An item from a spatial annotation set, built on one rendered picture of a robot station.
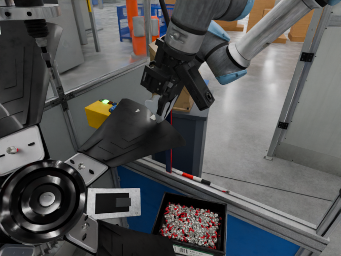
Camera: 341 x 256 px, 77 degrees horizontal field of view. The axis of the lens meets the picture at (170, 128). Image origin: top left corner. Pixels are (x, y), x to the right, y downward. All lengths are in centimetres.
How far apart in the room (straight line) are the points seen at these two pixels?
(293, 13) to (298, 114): 146
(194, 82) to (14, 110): 34
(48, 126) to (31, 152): 86
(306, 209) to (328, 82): 101
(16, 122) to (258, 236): 84
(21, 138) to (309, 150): 224
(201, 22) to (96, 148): 33
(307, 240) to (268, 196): 123
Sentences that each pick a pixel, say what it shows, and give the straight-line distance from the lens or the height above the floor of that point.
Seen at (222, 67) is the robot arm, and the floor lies 122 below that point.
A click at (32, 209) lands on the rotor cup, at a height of 122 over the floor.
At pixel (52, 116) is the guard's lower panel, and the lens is 128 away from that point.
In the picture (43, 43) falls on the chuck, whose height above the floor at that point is 142.
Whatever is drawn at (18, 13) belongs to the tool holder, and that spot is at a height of 146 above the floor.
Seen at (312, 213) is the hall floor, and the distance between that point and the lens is 212.
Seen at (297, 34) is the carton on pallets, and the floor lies 18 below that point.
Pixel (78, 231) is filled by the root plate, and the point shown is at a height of 113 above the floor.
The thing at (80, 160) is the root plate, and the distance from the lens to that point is 49.
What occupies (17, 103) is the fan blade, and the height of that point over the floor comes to 131.
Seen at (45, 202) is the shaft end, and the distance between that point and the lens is 38.
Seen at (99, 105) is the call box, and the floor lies 107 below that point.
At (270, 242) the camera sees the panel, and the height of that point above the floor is 71.
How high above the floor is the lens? 149
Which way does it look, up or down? 34 degrees down
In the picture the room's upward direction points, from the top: straight up
